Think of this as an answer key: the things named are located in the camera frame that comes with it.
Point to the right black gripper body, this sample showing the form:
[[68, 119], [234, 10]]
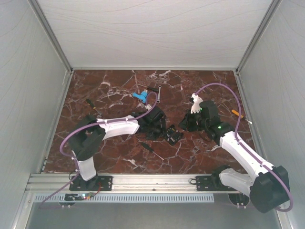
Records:
[[194, 121]]

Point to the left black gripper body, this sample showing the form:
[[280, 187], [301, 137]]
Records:
[[157, 130]]

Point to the black fuse box base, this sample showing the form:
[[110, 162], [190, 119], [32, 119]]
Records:
[[172, 135]]

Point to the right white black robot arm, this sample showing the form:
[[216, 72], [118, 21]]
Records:
[[265, 185]]

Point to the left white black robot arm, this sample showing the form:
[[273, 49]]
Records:
[[86, 138]]

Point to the silver combination wrench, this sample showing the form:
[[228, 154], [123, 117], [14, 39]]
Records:
[[159, 94]]

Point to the small black screwdriver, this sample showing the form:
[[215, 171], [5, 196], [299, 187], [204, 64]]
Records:
[[146, 146]]

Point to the blue plastic fitting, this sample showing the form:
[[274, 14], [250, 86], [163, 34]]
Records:
[[142, 96]]

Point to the black yellow screwdriver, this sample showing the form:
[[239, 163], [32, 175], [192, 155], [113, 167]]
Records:
[[90, 103]]

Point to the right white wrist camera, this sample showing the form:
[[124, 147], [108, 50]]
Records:
[[196, 104]]

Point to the black handled screwdriver top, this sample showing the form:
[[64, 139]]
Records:
[[149, 88]]

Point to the orange handled screwdriver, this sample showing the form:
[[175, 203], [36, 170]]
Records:
[[242, 116]]

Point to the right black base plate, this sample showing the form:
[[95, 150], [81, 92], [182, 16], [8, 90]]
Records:
[[206, 183]]

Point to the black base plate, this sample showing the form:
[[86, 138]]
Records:
[[206, 183], [102, 183]]

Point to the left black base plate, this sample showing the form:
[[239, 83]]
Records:
[[102, 183]]

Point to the grey slotted cable duct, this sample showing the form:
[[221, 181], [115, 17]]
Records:
[[134, 198]]

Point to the aluminium mounting rail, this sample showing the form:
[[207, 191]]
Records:
[[121, 183]]

